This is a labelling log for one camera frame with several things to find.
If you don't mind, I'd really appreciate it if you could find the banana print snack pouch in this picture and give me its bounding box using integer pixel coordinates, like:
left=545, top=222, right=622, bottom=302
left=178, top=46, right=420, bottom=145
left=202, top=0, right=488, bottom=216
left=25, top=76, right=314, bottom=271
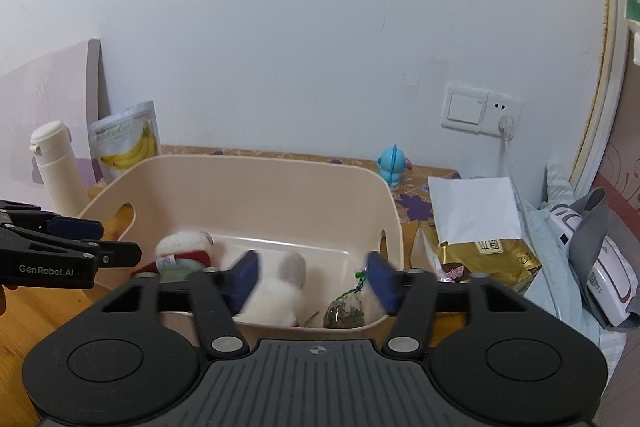
left=87, top=101, right=161, bottom=186

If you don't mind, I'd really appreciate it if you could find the white fluffy plush toy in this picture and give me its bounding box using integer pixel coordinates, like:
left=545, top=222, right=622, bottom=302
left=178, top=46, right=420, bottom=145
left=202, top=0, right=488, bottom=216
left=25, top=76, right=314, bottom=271
left=234, top=251, right=308, bottom=329

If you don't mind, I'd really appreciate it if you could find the white wall switch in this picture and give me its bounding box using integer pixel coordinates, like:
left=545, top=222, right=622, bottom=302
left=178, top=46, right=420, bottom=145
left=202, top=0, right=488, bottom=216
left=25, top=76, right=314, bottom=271
left=440, top=81, right=489, bottom=130

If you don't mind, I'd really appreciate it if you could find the white plush toy red scarf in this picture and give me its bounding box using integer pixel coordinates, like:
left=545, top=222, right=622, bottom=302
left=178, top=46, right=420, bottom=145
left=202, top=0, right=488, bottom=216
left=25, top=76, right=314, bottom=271
left=134, top=230, right=217, bottom=284

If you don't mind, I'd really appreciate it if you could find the light blue striped blanket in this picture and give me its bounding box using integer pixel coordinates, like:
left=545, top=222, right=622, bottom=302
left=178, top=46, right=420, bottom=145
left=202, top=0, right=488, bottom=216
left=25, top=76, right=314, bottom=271
left=520, top=156, right=627, bottom=360

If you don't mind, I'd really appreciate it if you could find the pink purple printed board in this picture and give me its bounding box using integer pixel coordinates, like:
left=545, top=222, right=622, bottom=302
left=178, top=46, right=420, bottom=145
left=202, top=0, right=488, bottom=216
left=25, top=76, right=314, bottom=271
left=0, top=38, right=112, bottom=208

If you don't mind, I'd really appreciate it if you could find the beige plastic storage bin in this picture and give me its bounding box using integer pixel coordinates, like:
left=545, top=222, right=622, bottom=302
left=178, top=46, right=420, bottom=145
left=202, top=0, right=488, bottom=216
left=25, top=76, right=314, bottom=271
left=77, top=154, right=405, bottom=333

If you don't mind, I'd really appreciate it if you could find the white blood pressure monitor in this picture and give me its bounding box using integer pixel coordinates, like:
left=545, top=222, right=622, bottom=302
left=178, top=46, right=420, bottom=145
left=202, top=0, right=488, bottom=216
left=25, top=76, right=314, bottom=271
left=545, top=202, right=640, bottom=329

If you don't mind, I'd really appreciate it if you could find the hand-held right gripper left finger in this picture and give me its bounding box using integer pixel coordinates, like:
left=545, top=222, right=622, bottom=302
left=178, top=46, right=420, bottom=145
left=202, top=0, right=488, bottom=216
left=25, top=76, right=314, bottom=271
left=96, top=250, right=262, bottom=361

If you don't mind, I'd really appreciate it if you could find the cream thermos bottle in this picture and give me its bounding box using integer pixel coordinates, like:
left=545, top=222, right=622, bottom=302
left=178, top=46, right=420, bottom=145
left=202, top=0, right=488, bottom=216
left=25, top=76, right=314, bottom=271
left=29, top=121, right=92, bottom=219

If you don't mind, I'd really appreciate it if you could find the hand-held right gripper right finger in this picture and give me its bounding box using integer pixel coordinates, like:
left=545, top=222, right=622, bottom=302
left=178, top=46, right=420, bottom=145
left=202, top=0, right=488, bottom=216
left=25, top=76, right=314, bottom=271
left=365, top=251, right=541, bottom=361

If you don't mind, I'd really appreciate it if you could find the white wall socket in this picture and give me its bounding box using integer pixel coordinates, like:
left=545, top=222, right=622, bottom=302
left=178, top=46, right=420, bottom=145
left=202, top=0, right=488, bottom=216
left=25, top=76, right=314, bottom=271
left=485, top=91, right=524, bottom=137

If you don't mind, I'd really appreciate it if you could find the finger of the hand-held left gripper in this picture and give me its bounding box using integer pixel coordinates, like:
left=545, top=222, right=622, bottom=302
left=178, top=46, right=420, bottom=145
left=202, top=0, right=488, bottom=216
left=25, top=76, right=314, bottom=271
left=0, top=229, right=143, bottom=269
left=0, top=200, right=105, bottom=241

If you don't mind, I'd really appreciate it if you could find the cream framed bed headboard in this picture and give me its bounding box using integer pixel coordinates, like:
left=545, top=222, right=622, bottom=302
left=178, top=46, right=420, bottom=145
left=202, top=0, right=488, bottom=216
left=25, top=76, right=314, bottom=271
left=569, top=0, right=640, bottom=230

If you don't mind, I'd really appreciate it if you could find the grey blood pressure cuff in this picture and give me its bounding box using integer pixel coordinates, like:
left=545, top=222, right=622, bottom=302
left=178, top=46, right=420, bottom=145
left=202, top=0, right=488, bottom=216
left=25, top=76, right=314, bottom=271
left=564, top=187, right=612, bottom=270

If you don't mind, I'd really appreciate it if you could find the white paper envelope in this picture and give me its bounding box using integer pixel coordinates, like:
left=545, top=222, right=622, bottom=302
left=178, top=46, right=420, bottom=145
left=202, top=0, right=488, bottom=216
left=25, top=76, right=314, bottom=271
left=427, top=176, right=525, bottom=244

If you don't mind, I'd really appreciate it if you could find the white power cable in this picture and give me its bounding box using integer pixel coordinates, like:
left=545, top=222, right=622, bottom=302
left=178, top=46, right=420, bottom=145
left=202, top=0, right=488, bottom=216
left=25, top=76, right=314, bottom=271
left=500, top=138, right=538, bottom=210

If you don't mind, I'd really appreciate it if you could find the gold tissue pack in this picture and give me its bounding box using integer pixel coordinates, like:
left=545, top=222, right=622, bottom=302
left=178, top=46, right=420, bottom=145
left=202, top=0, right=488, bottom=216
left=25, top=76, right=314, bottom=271
left=410, top=227, right=544, bottom=299

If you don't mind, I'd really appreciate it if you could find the blue cartoon figurine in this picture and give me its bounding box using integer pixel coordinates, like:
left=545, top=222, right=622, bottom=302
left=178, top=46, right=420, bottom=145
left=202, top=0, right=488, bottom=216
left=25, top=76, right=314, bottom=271
left=376, top=144, right=414, bottom=190

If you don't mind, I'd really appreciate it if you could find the clear bag of dried herbs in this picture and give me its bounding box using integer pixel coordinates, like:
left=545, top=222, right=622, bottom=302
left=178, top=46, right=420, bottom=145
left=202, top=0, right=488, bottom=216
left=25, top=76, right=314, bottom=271
left=324, top=271, right=372, bottom=329

